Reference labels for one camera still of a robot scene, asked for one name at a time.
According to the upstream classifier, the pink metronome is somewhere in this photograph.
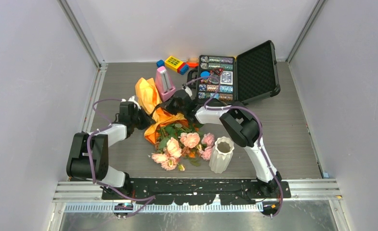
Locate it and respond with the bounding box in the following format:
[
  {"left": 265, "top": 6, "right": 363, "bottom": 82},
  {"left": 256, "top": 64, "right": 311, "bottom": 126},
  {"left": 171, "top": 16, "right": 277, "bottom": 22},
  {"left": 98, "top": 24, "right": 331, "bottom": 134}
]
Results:
[{"left": 155, "top": 66, "right": 176, "bottom": 102}]

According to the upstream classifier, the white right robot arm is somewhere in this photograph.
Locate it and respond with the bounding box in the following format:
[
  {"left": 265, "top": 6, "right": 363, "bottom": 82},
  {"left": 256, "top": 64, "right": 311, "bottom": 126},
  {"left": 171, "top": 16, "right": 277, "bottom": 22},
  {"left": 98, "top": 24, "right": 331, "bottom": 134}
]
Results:
[{"left": 162, "top": 90, "right": 283, "bottom": 198}]

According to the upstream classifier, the white ribbed vase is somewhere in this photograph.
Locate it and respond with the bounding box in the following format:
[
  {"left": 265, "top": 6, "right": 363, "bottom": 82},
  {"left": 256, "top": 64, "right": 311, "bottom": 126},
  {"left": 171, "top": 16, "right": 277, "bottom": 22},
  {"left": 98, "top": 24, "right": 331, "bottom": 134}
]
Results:
[{"left": 209, "top": 137, "right": 235, "bottom": 174}]

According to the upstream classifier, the blue toy block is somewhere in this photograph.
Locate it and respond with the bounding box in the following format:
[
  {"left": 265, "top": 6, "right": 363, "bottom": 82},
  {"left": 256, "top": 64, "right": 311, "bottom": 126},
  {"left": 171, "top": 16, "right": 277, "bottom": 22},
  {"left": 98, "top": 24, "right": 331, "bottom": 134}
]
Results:
[{"left": 156, "top": 60, "right": 165, "bottom": 68}]

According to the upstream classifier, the blue round poker chip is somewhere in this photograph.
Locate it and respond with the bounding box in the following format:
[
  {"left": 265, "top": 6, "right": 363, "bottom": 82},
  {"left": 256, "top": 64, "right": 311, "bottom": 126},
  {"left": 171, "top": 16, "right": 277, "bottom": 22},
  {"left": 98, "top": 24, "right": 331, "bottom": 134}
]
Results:
[{"left": 200, "top": 71, "right": 210, "bottom": 79}]

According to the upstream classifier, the black open poker case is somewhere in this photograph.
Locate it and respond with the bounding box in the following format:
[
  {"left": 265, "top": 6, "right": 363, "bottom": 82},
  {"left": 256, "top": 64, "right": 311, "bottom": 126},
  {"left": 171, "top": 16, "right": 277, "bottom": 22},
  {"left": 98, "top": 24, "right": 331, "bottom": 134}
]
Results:
[{"left": 187, "top": 40, "right": 281, "bottom": 104}]

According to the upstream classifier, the orange toy piece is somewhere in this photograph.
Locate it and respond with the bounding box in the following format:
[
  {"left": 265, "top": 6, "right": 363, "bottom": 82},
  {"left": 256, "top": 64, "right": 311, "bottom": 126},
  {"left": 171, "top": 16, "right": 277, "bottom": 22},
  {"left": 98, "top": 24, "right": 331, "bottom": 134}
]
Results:
[{"left": 186, "top": 57, "right": 199, "bottom": 68}]

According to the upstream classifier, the orange flower bouquet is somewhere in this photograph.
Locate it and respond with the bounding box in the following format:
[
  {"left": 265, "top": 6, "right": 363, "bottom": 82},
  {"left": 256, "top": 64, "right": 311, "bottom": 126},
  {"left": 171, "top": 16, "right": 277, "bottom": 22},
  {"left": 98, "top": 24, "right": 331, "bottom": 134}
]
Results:
[{"left": 135, "top": 78, "right": 215, "bottom": 171}]

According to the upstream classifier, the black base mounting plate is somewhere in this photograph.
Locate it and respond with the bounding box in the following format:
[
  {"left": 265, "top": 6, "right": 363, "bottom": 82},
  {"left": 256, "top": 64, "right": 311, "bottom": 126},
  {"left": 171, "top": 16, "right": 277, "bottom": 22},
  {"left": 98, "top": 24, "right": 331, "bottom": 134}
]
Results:
[{"left": 101, "top": 178, "right": 291, "bottom": 205}]

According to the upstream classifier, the yellow toy block house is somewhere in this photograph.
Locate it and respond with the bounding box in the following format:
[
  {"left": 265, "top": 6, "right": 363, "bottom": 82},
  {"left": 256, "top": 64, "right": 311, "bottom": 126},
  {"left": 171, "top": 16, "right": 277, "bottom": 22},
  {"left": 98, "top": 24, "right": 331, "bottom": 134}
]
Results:
[{"left": 164, "top": 56, "right": 189, "bottom": 75}]

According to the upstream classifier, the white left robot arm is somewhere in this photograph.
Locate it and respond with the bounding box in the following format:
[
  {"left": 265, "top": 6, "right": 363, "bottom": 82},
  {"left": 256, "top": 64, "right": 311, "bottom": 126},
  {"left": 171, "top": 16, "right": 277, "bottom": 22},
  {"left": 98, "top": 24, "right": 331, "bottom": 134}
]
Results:
[{"left": 66, "top": 96, "right": 154, "bottom": 199}]

